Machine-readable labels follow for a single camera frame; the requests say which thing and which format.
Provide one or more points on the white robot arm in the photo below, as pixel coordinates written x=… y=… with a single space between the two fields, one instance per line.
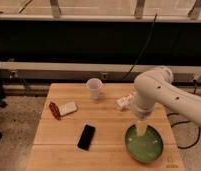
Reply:
x=155 y=86

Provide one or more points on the white eraser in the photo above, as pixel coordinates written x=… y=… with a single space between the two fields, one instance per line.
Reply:
x=68 y=108

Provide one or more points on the white plastic cup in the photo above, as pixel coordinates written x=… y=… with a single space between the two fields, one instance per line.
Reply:
x=94 y=86

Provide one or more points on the white tube bottle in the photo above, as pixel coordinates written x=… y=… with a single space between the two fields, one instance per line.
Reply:
x=123 y=103

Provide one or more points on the brown snack bar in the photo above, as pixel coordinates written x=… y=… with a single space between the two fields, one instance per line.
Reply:
x=55 y=110

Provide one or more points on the translucent pusher tool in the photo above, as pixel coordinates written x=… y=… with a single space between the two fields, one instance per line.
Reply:
x=141 y=127

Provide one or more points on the black smartphone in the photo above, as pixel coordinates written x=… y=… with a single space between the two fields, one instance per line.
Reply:
x=86 y=137

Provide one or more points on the green plate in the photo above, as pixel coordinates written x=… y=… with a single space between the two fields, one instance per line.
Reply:
x=146 y=148

